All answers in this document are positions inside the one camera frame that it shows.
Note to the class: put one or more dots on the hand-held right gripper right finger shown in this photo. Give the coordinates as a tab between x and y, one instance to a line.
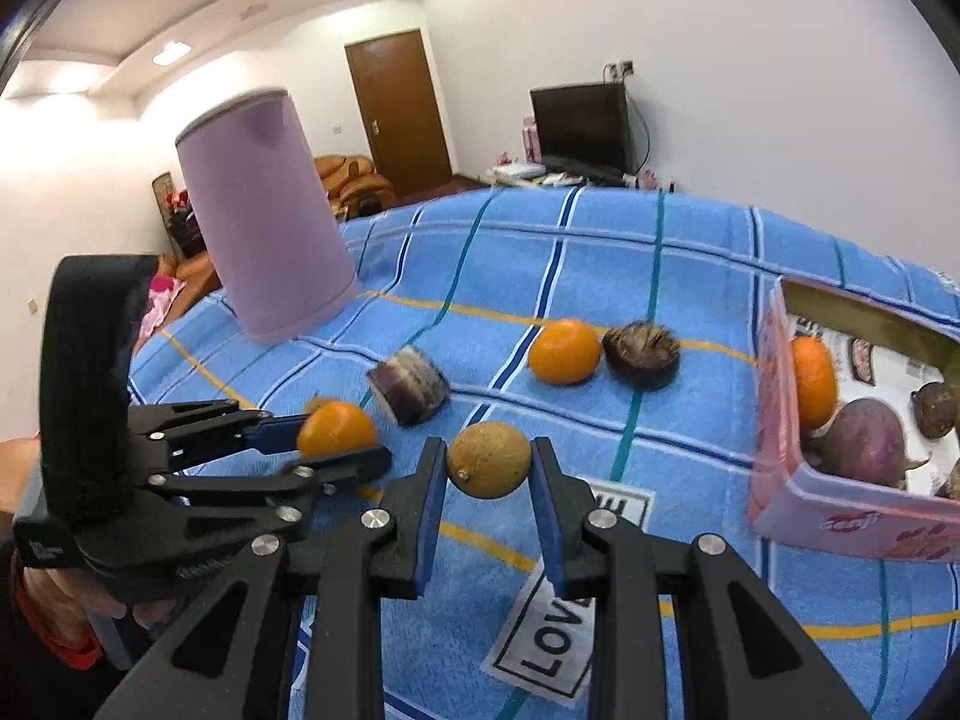
546	532

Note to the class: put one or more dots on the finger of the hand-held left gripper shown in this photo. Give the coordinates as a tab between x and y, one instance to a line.
345	469
270	435

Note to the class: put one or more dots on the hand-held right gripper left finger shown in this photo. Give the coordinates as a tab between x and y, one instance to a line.
429	517

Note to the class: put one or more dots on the medium orange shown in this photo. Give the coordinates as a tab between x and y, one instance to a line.
337	429

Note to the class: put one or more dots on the small orange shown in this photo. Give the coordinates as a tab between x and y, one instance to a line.
564	352

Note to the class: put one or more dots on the dark brown taro root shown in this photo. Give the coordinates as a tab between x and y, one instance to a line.
642	356

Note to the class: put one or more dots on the pink tin box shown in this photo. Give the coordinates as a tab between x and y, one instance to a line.
840	525

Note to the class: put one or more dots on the large orange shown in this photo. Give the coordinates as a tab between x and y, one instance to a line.
816	382

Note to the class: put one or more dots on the dark purple passion fruit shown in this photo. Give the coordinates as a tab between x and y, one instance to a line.
939	411

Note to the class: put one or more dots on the person's left forearm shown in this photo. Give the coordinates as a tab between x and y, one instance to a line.
37	679

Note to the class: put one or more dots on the person's left hand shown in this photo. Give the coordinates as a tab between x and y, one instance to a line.
90	594

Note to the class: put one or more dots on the pink floral cushion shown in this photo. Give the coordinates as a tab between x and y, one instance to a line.
161	300

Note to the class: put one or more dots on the orange leather sofa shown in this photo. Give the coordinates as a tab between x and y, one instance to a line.
196	277

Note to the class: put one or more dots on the rack with red items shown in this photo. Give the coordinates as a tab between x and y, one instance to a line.
180	217

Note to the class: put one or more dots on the purple electric kettle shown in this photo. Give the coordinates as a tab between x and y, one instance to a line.
262	225

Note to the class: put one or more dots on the orange leather armchair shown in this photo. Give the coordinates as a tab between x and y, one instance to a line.
360	187

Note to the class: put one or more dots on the blue checked blanket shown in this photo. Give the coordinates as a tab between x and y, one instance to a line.
600	270

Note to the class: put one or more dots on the white television stand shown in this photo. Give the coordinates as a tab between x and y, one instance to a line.
517	174

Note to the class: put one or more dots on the brown wooden door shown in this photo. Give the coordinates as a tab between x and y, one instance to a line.
397	112

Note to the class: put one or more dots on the square ceiling light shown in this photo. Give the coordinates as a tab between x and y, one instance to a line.
171	54

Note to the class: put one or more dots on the black television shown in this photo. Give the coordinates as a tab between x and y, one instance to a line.
577	127

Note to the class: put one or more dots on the wall power outlet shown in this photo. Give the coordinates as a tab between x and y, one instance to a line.
619	70

